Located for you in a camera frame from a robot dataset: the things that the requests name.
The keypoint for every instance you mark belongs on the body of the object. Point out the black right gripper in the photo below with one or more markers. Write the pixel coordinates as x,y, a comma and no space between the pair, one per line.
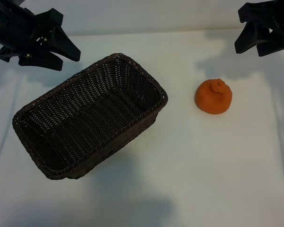
274,14

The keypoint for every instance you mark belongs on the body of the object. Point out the dark brown wicker basket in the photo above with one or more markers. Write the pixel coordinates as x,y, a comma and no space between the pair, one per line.
85,113

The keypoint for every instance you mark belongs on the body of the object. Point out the orange with knobbed top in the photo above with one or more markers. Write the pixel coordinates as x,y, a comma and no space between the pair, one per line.
210,101

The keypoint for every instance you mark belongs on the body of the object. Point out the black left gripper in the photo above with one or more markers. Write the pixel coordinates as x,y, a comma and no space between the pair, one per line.
14,26

